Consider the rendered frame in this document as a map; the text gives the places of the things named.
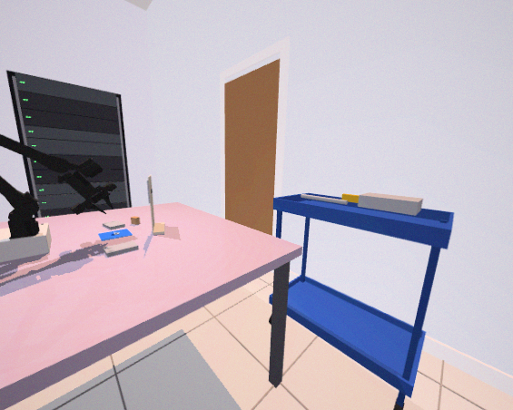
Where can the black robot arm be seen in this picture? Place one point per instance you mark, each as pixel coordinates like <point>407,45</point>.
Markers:
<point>21,222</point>

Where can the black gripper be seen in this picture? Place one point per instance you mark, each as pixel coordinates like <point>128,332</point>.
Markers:
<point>79,208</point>

